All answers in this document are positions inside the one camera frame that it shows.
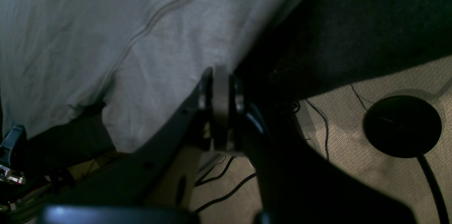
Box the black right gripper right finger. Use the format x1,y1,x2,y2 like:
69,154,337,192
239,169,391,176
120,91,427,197
230,76,416,224

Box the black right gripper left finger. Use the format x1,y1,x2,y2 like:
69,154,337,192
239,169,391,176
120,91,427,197
37,67,232,224

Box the grey T-shirt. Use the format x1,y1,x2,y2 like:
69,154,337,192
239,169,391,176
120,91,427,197
0,0,302,153

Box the black round lamp base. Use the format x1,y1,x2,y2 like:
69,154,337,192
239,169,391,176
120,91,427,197
363,95,442,158

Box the black table cloth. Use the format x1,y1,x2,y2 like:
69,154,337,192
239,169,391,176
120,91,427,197
235,0,452,103

